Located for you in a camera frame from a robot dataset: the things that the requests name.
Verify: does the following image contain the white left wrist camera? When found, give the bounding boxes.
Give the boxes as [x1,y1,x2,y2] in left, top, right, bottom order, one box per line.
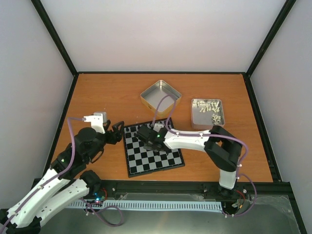
[83,112,107,134]

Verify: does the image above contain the black front left frame post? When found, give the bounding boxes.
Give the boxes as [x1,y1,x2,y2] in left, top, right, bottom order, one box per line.
[30,0,78,76]

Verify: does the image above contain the white patterned tin lid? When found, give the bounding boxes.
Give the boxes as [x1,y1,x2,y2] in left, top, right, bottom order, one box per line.
[191,98,225,130]

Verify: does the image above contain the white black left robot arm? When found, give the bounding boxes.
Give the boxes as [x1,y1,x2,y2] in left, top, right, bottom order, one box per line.
[0,116,124,234]

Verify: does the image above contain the white chess pieces pile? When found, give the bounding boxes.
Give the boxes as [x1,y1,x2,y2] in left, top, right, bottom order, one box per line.
[199,102,221,125]

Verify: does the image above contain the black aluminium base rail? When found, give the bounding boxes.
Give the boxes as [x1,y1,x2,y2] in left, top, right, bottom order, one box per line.
[100,180,294,201]

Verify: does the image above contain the black white chess board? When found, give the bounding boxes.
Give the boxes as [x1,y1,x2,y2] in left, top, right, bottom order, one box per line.
[121,117,185,178]

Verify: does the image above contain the light blue cable duct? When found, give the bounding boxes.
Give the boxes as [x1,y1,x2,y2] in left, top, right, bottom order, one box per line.
[65,200,223,212]

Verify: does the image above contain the gold square tin box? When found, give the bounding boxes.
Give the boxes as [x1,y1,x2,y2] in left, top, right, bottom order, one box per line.
[140,80,182,118]

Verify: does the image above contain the black enclosure frame post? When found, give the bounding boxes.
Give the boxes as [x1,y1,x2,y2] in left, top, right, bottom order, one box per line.
[246,0,296,78]

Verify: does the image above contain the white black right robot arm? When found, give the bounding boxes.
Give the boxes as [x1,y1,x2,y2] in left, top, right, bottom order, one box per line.
[121,120,249,190]

